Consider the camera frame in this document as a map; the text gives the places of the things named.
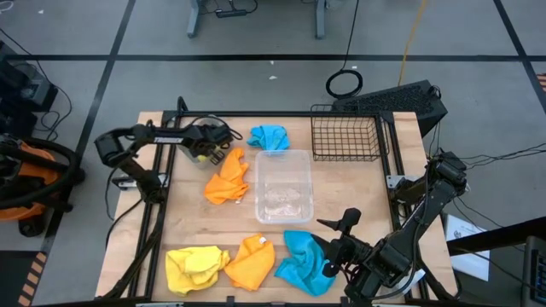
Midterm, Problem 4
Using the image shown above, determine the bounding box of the yellow cable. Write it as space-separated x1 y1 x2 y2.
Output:
397 0 429 87

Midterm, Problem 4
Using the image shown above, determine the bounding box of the grey desk leg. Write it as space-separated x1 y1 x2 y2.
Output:
186 0 202 39
315 0 328 41

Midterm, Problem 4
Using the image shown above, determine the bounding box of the blue microfiber towel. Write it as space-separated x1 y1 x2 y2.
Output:
246 124 292 152
273 229 339 298

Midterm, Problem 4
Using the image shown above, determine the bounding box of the white paper sheet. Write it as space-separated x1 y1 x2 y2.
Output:
443 212 492 283

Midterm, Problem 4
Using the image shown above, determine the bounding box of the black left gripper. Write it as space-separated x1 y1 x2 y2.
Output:
185 123 235 166

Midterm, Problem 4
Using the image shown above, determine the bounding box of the orange microfiber towel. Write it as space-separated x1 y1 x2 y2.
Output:
203 147 251 206

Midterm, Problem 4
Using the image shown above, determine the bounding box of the black cable bundle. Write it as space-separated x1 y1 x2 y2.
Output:
426 142 546 172

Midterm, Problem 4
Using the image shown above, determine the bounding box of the clear plastic bin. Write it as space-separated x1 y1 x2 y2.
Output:
253 148 315 225

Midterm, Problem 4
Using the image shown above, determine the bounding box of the black aluminium table frame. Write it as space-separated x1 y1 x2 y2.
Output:
102 96 460 307

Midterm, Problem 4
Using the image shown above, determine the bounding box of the orange and black vacuum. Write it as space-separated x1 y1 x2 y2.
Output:
0 133 85 238

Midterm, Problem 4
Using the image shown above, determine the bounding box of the dark keyboard device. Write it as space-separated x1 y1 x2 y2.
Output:
520 235 546 307

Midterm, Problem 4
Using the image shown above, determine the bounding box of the black hazard-striped floor mat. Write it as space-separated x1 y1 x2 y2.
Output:
0 250 49 307

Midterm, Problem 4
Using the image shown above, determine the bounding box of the black floor cable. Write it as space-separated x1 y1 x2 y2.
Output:
0 26 74 142

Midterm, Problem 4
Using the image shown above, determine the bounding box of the black table edge bar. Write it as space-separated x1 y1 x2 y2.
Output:
446 216 546 258

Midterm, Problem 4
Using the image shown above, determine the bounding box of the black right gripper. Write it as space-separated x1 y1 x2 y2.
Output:
311 207 379 279

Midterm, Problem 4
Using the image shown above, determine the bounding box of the black wire basket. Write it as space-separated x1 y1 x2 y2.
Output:
310 103 383 163

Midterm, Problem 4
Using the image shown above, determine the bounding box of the black coiled cable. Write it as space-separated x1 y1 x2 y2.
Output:
324 0 364 101

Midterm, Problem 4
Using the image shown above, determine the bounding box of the orange cloth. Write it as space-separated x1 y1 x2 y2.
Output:
224 233 277 293

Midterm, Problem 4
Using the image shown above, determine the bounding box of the black power strip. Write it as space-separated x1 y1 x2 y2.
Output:
214 8 249 20

